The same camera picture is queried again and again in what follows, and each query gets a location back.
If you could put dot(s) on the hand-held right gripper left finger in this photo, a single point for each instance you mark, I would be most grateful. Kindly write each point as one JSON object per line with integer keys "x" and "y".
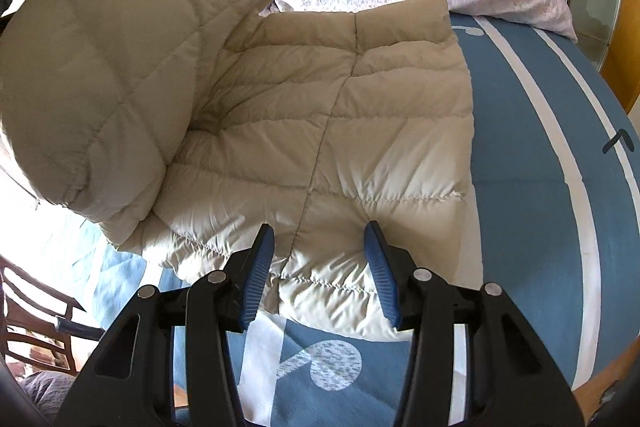
{"x": 255, "y": 274}

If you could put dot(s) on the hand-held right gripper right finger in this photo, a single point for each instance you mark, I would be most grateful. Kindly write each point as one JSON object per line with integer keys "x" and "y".
{"x": 382, "y": 277}

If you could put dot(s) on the cream puffer jacket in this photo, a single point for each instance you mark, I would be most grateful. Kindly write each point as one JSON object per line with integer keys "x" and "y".
{"x": 300, "y": 107}

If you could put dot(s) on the blue striped bed sheet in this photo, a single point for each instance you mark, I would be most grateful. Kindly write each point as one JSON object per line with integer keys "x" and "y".
{"x": 545, "y": 187}

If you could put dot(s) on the dark wooden chair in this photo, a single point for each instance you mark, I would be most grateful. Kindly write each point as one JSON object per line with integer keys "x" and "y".
{"x": 35, "y": 312}

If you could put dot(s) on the person's leg in dark pants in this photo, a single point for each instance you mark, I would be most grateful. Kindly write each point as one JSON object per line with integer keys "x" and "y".
{"x": 47, "y": 394}

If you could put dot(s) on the wooden bed frame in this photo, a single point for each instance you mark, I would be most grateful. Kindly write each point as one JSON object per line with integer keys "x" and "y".
{"x": 607, "y": 387}

